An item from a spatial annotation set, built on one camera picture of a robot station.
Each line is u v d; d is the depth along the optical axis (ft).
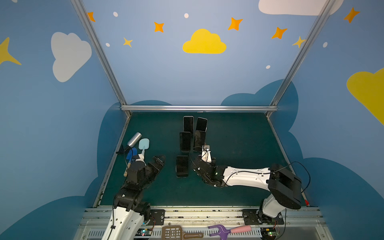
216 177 1.98
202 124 3.29
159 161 2.22
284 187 1.45
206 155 2.38
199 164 2.14
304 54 2.81
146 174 2.13
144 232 2.32
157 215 2.46
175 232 2.32
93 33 2.53
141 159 2.30
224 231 2.34
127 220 1.57
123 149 3.23
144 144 3.32
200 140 3.57
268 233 2.34
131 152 3.20
